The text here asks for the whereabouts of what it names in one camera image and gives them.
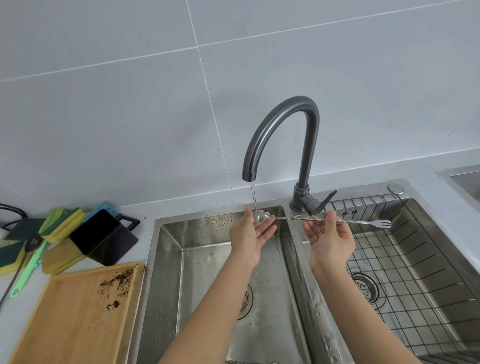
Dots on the person's left hand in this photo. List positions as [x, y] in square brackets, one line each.
[245, 240]

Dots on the person's right hand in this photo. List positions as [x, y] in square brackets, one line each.
[332, 249]

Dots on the person's right thumb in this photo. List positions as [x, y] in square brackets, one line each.
[330, 219]

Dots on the person's left thumb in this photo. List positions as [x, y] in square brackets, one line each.
[249, 216]

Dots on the twisted steel bar spoon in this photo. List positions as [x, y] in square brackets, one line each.
[360, 222]

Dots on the person's right forearm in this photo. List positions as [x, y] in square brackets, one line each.
[356, 318]

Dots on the person's left forearm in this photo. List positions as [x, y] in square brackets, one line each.
[213, 315]

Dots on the stainless steel double sink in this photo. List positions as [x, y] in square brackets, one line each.
[210, 270]

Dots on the round steel sink cap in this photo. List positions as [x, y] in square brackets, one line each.
[396, 188]

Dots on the dark grey gooseneck faucet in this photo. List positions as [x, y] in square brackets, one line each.
[308, 150]

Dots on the steel sink drain strainer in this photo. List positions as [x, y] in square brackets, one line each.
[369, 288]

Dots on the steel sink drain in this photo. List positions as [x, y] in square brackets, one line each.
[246, 302]

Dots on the small stainless steel basin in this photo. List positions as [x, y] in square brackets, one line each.
[463, 182]

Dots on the brown coffee grounds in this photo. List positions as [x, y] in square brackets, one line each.
[117, 280]

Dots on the blue sponge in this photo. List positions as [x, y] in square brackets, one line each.
[98, 210]

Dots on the yellow green sponge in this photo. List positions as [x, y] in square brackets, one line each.
[62, 257]
[65, 223]
[24, 228]
[9, 258]

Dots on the bamboo wooden tray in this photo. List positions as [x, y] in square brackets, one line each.
[71, 318]

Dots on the black round headed tool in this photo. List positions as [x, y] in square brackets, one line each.
[33, 243]

